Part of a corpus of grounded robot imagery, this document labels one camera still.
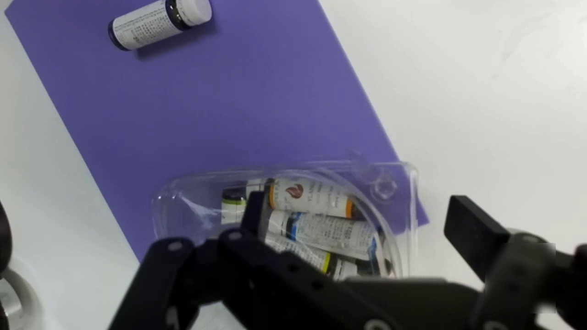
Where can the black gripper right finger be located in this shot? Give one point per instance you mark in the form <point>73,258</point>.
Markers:
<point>521,273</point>

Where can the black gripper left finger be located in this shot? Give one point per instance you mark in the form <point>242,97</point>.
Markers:
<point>262,289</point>

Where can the clear plastic storage box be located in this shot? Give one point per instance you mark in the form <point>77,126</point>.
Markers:
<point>347,219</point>

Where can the tube with orange cap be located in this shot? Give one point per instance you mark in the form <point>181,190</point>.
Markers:
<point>308,197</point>

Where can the tube with blue label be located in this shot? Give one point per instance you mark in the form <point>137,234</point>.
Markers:
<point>345,238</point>

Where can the purple paper sheet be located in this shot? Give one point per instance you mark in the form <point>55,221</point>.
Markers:
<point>264,84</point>

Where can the white bottle on purple sheet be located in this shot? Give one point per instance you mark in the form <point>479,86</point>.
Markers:
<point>158,21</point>

